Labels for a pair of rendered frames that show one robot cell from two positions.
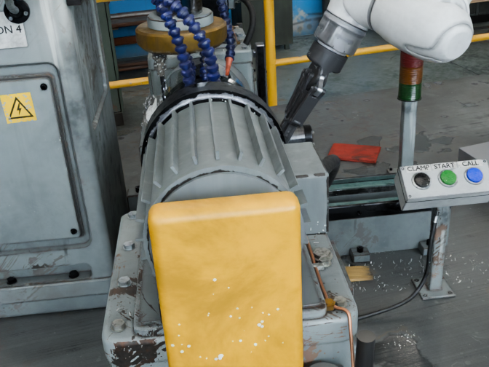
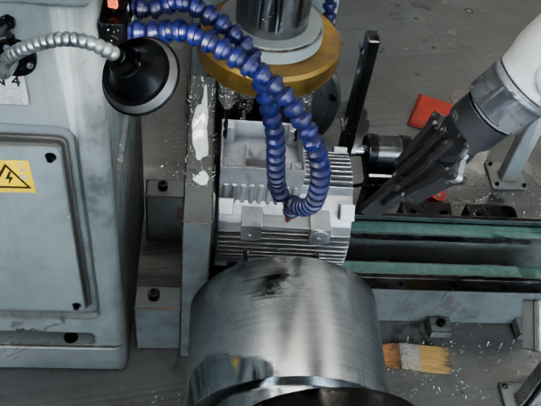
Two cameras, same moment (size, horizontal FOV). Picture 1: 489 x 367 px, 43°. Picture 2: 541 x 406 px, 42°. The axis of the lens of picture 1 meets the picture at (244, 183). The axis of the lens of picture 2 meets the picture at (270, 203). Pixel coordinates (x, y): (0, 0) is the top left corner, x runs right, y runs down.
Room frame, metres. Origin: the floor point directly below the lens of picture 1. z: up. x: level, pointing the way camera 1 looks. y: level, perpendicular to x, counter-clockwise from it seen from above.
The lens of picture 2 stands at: (0.50, 0.14, 1.85)
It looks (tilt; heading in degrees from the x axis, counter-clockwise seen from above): 48 degrees down; 355
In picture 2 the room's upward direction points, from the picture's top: 9 degrees clockwise
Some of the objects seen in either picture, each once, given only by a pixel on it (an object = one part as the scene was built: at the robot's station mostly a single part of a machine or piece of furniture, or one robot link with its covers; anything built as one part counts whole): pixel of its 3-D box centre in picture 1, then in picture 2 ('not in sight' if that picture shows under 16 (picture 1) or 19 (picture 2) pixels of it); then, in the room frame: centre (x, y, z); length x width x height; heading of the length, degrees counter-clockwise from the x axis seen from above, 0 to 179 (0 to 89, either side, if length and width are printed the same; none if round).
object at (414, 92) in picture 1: (410, 89); not in sight; (1.59, -0.45, 1.05); 0.06 x 0.06 x 0.04
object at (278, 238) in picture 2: not in sight; (279, 205); (1.26, 0.06, 1.02); 0.20 x 0.19 x 0.19; 93
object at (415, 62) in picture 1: (412, 56); not in sight; (1.59, -0.45, 1.14); 0.06 x 0.06 x 0.04
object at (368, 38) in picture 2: (262, 97); (357, 101); (1.40, -0.05, 1.12); 0.04 x 0.03 x 0.26; 94
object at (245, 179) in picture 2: not in sight; (260, 162); (1.25, 0.10, 1.11); 0.12 x 0.11 x 0.07; 93
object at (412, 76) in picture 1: (410, 73); not in sight; (1.59, -0.45, 1.10); 0.06 x 0.06 x 0.04
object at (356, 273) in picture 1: (324, 274); (391, 355); (1.13, -0.16, 0.80); 0.21 x 0.05 x 0.01; 89
